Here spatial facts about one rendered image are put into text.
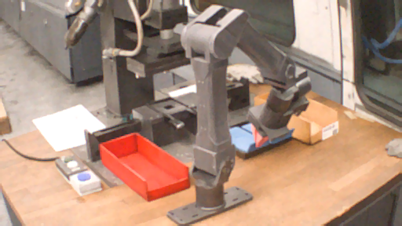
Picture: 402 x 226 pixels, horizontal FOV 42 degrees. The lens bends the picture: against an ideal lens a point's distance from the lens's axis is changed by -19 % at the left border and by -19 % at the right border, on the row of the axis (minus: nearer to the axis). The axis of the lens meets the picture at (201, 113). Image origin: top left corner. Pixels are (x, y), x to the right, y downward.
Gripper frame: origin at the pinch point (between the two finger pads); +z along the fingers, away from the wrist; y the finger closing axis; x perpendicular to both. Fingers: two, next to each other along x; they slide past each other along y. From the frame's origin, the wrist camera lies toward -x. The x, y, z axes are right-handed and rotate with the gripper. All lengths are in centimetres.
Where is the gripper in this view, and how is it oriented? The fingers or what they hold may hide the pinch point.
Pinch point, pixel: (258, 143)
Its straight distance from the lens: 158.7
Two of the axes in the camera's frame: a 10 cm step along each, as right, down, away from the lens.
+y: -5.1, -7.1, 4.8
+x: -8.2, 2.5, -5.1
